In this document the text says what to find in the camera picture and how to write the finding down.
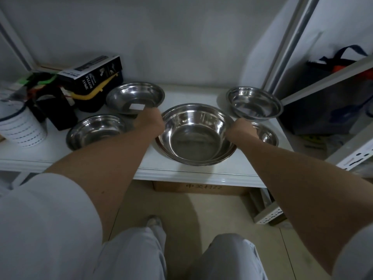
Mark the person's right hand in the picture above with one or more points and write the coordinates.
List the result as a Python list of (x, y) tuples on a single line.
[(242, 130)]

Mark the person's left hand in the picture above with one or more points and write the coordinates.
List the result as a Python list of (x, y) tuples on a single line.
[(149, 121)]

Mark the large stainless steel bowl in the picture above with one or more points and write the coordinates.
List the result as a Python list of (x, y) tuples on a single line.
[(195, 137)]

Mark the person's right forearm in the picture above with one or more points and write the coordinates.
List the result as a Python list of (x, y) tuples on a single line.
[(306, 198)]

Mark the person's left forearm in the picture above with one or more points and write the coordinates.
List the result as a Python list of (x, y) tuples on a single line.
[(110, 166)]

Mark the small stainless steel bowl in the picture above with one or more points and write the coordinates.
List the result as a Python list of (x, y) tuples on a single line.
[(267, 134)]

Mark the medium stainless steel bowl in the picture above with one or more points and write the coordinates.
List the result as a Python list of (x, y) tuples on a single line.
[(253, 103), (93, 129)]

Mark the steel bowl with white sticker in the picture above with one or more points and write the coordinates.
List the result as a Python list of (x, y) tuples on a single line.
[(132, 96)]

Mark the black plastic basket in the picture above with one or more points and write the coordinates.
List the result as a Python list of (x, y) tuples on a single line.
[(93, 104)]

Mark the brown cardboard box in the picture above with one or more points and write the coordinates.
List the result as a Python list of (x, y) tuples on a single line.
[(201, 188)]

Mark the black printed carton box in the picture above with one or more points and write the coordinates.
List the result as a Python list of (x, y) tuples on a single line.
[(90, 74)]

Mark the dark blue tote bag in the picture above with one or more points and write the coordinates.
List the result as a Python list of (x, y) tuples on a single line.
[(323, 104)]

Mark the black plastic holder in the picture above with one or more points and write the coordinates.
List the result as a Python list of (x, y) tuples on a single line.
[(59, 110)]

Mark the person's white shoe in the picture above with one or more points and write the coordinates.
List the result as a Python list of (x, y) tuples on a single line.
[(153, 222)]

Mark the grey metal shelf rack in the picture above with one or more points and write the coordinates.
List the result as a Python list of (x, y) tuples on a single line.
[(294, 43)]

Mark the green and orange plastic items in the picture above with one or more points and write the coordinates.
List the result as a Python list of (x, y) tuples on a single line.
[(39, 80)]

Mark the white cup with dashed pattern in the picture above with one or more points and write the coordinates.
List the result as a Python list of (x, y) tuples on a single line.
[(22, 125)]

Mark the person's light grey trousers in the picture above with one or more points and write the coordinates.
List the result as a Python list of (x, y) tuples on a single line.
[(145, 256)]

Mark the person's white shirt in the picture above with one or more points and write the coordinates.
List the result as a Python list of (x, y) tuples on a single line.
[(43, 230)]

